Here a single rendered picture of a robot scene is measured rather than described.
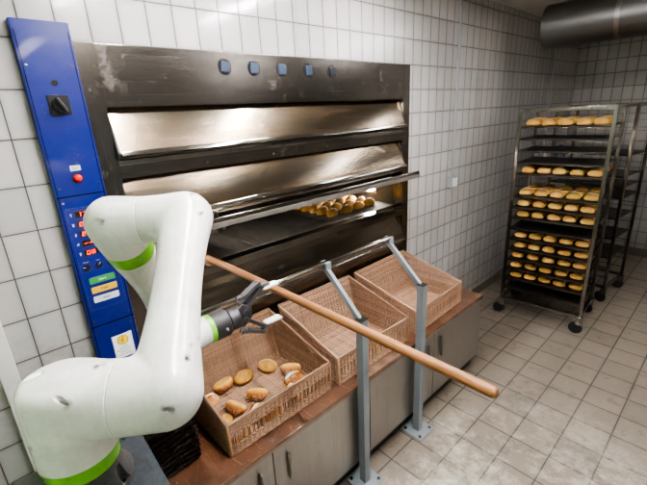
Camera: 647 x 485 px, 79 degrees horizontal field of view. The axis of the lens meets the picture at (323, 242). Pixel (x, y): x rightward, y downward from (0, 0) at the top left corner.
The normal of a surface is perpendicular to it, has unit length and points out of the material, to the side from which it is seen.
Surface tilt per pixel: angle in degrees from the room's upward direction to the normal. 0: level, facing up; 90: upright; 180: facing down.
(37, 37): 90
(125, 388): 45
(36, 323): 90
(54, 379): 10
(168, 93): 90
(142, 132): 70
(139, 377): 32
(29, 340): 90
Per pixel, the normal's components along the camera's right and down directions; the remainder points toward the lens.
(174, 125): 0.63, -0.14
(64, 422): 0.13, 0.23
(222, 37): 0.69, 0.20
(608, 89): -0.73, 0.25
